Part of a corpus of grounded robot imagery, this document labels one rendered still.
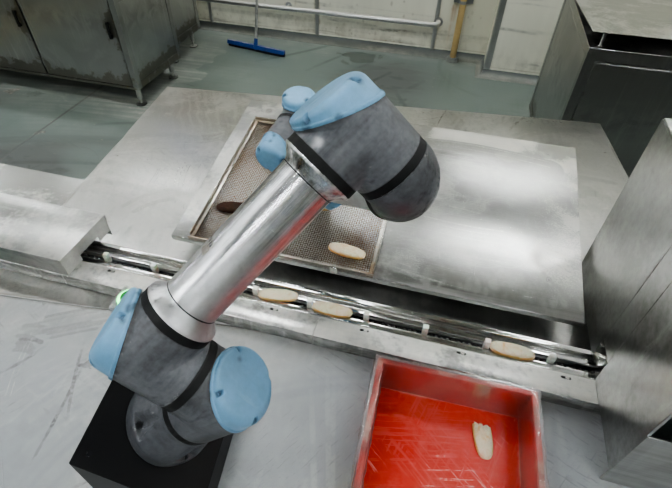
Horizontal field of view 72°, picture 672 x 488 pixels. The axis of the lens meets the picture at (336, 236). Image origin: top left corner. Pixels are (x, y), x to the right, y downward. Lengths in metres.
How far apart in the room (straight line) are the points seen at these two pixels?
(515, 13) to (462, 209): 3.08
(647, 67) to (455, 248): 1.62
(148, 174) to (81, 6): 2.25
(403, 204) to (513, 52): 3.78
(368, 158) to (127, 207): 1.08
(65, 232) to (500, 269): 1.11
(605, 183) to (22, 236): 1.75
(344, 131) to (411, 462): 0.67
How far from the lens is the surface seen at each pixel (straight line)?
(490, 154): 1.49
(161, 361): 0.68
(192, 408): 0.72
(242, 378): 0.72
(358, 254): 1.18
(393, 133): 0.60
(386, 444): 1.01
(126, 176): 1.70
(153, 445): 0.85
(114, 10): 3.64
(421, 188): 0.63
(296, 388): 1.06
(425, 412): 1.05
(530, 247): 1.29
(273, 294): 1.16
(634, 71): 2.60
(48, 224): 1.44
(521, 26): 4.30
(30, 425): 1.18
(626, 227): 1.16
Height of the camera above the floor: 1.75
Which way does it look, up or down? 44 degrees down
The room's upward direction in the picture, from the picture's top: 1 degrees clockwise
